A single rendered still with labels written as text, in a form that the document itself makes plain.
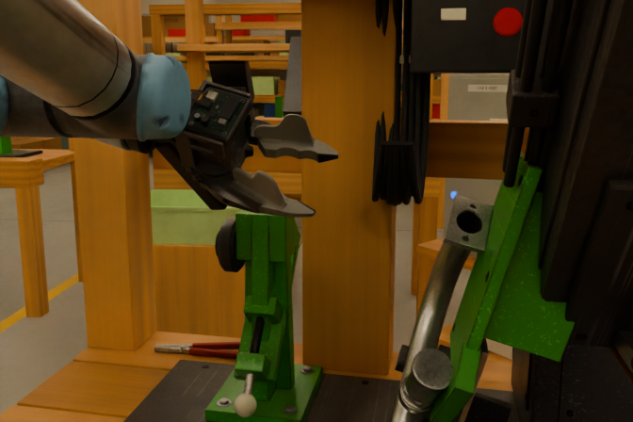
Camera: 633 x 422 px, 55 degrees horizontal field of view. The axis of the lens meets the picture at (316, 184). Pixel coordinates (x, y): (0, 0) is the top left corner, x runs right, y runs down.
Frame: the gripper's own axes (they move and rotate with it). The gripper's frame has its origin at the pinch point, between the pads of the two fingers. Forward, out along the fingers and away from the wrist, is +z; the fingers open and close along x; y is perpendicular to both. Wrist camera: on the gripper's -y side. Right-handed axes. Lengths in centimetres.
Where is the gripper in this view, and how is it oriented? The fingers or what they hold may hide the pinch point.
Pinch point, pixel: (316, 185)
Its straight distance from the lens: 63.9
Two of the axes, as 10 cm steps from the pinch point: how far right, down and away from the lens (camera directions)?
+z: 9.4, 3.0, -1.6
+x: 3.3, -7.8, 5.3
